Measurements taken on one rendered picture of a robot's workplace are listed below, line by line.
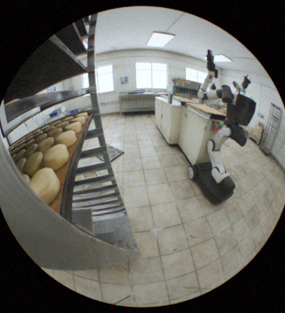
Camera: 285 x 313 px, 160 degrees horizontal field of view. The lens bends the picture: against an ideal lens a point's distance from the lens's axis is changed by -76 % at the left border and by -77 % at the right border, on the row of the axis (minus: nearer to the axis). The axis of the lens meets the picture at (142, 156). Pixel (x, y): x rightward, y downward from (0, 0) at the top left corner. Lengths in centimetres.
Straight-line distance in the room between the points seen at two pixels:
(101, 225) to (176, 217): 76
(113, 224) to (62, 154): 94
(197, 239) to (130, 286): 81
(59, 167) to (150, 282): 114
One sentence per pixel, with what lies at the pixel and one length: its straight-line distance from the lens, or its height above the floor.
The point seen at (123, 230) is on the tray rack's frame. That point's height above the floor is 15.
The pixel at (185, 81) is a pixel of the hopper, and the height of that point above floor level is 128.
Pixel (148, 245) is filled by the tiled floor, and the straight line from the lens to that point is 113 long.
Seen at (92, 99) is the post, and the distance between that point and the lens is 45.
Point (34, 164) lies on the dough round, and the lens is 20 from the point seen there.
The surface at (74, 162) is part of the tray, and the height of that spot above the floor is 105.
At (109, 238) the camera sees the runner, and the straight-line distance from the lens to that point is 19.
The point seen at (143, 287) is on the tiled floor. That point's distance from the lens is 120.
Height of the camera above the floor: 113
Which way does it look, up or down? 37 degrees down
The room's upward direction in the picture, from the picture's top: 2 degrees counter-clockwise
